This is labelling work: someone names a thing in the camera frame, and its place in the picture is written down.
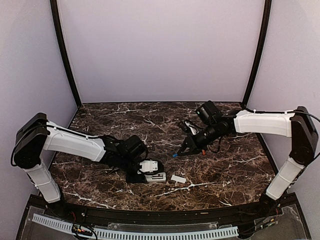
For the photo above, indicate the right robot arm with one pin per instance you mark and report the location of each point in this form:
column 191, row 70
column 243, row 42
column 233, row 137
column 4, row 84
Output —
column 294, row 124

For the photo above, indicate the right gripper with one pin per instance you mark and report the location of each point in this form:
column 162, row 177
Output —
column 195, row 147

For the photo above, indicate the white battery cover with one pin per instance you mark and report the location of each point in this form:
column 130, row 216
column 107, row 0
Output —
column 178, row 179

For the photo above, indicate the left black frame post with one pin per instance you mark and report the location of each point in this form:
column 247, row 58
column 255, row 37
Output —
column 63, row 52

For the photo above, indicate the grey slotted cable duct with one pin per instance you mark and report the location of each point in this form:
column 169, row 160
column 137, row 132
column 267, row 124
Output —
column 119, row 231

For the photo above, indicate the white remote control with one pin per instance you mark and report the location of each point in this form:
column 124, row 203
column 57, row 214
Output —
column 156, row 178

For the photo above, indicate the black frame post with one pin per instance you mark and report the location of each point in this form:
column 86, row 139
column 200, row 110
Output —
column 258, row 52
column 63, row 52

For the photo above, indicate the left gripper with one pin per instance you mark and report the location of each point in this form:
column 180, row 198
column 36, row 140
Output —
column 142, row 179

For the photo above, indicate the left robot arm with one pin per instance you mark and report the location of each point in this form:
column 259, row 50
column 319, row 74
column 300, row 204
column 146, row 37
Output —
column 39, row 134

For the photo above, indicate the right black frame post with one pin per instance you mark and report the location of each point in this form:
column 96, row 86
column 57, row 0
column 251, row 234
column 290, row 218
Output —
column 258, row 52

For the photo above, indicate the black curved table rail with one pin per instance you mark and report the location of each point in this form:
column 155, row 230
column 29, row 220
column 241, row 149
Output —
column 245, row 214

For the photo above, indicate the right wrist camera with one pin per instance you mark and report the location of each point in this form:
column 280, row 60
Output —
column 189, row 127

